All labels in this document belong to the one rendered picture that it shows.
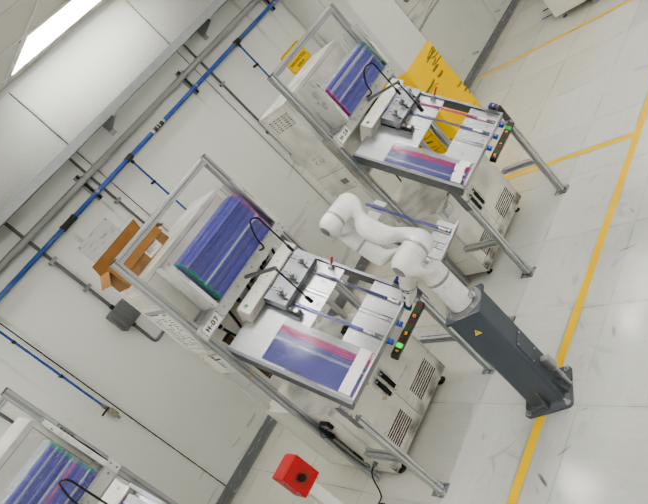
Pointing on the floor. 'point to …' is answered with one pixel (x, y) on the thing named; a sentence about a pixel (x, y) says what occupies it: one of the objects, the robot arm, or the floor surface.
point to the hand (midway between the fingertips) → (408, 304)
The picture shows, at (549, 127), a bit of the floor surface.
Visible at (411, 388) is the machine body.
